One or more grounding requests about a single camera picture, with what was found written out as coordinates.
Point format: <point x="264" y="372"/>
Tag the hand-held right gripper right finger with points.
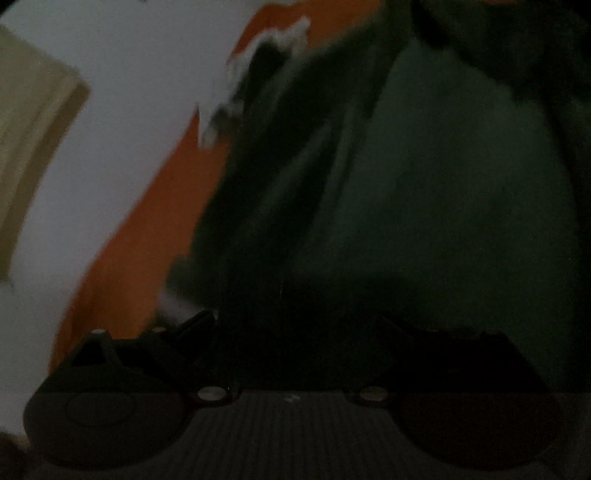
<point x="401" y="337"/>

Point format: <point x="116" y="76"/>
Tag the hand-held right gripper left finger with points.
<point x="196" y="330"/>

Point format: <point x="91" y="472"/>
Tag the dark green jacket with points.
<point x="415" y="184"/>

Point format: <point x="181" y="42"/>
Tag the orange blanket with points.
<point x="152" y="230"/>

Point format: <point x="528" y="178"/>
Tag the white cloth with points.
<point x="277" y="34"/>

